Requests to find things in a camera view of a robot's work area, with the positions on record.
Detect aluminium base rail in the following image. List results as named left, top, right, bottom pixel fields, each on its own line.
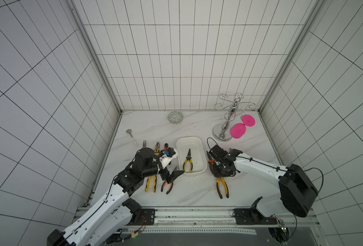
left=73, top=205, right=321, bottom=236

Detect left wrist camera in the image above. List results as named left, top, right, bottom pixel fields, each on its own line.
left=160, top=148, right=178, bottom=169

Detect white plastic storage box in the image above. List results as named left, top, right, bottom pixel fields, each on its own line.
left=176, top=136, right=208, bottom=176

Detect pink wine glass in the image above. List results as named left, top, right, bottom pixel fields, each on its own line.
left=230, top=114, right=256, bottom=139

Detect chrome glass holder stand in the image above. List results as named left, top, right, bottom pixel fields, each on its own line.
left=212, top=93, right=255, bottom=141

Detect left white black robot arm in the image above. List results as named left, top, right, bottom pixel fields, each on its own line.
left=47, top=148, right=183, bottom=246

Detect small metal spoon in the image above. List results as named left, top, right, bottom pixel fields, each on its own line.
left=126, top=129, right=138, bottom=147

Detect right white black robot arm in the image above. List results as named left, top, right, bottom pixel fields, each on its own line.
left=207, top=146, right=319, bottom=223

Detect small yellow long-nose pliers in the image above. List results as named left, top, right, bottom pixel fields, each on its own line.
left=183, top=149, right=193, bottom=173

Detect black orange long-nose pliers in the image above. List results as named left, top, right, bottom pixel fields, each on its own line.
left=208, top=153, right=215, bottom=175

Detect yellow black pliers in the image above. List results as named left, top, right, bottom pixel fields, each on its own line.
left=154, top=141, right=160, bottom=156
left=145, top=175, right=158, bottom=193
left=216, top=177, right=229, bottom=199

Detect orange long-nose pliers front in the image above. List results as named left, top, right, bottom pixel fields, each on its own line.
left=161, top=181, right=173, bottom=195

